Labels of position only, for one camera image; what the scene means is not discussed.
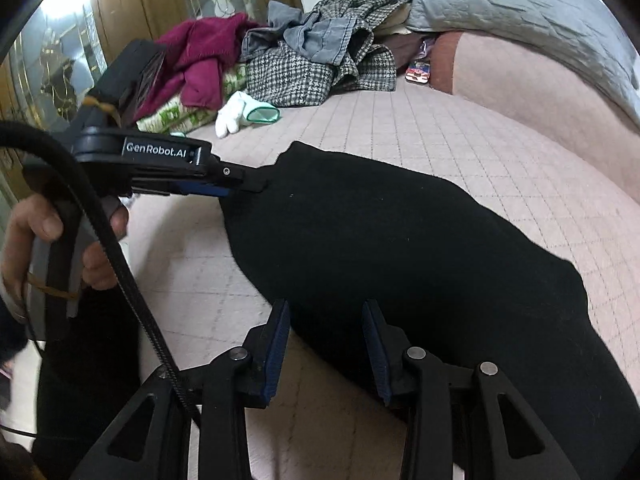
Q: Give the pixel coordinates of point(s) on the pink brown bolster cushion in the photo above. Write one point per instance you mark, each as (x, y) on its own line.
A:
(525, 105)

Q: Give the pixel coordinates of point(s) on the green white patterned cloth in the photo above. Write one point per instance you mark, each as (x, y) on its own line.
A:
(170, 115)

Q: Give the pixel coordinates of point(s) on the person's dark clothing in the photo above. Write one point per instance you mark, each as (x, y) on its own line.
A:
(85, 385)

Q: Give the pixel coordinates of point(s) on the white glove with green cuff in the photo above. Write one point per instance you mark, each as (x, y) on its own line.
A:
(235, 115)

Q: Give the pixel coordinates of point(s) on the person's left hand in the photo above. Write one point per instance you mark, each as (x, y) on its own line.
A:
(25, 225)

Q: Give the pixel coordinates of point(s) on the brown cloth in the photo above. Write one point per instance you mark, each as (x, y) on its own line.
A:
(402, 50)

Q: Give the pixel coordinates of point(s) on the pink quilted sofa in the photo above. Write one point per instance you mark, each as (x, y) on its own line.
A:
(400, 125)

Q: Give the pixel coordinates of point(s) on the cream cloth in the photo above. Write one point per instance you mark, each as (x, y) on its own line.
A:
(395, 22)

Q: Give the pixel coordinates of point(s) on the grey quilted pillow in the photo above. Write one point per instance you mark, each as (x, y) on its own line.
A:
(525, 10)

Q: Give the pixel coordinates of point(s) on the houndstooth coat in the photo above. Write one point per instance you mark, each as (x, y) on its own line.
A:
(290, 80)

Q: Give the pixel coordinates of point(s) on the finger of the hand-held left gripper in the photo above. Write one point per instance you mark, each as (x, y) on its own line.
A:
(240, 179)

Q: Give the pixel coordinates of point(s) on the wooden door with decorated glass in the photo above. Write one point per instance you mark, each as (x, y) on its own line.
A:
(130, 0)

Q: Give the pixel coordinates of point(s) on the colourful packet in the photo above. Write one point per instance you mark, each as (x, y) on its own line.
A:
(417, 72)

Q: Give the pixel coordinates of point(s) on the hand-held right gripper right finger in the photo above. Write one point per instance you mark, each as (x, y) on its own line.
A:
(377, 355)

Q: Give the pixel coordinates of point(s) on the black pants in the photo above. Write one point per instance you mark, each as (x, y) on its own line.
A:
(400, 240)

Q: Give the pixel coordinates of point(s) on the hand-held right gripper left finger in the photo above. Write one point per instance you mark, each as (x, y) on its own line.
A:
(277, 352)

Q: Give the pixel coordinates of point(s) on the grey denim garment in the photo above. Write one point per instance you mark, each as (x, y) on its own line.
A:
(325, 35)

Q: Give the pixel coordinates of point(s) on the maroon fleece garment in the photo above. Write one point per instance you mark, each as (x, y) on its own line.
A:
(200, 60)

